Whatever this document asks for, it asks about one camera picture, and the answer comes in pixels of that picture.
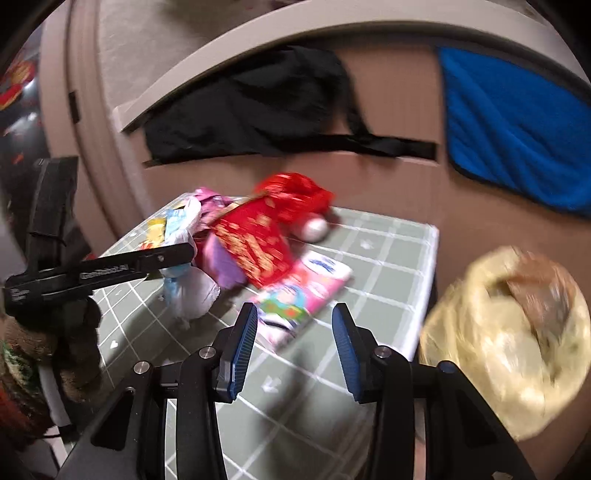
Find pink snack wrapper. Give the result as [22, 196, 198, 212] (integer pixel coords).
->
[249, 250, 353, 351]

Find purple pink sponge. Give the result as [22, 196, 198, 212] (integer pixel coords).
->
[202, 233, 246, 290]

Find red drink can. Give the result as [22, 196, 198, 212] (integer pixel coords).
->
[211, 193, 294, 288]

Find red plastic bag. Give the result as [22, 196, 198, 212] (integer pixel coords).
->
[254, 172, 334, 229]

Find grey countertop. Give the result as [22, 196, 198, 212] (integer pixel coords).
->
[113, 0, 591, 134]

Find black cloth bag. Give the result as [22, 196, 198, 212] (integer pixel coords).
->
[143, 46, 437, 166]

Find blue towel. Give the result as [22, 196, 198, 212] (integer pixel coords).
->
[438, 47, 590, 216]

